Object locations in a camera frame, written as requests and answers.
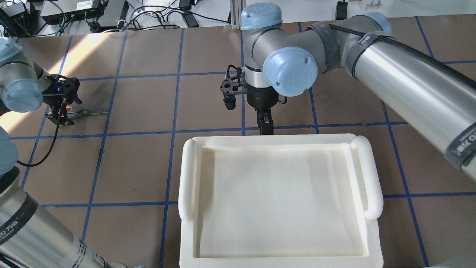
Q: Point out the orange grey scissors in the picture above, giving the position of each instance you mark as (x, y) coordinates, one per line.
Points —
(84, 113)

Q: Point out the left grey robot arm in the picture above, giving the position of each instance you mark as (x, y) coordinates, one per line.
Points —
(31, 237)

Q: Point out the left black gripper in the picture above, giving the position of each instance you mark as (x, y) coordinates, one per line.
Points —
(56, 112)

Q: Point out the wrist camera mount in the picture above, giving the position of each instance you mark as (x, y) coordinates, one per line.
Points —
(232, 85)
(62, 86)

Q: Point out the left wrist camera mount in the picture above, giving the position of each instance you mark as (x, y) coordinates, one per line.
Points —
(62, 86)

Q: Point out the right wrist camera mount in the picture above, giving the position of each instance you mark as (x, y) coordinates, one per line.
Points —
(232, 85)

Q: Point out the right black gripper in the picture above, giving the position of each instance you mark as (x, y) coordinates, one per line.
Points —
(263, 100)

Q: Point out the white plastic tray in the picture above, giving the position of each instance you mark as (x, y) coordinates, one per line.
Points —
(280, 201)

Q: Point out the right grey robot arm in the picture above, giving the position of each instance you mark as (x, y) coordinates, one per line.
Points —
(436, 100)

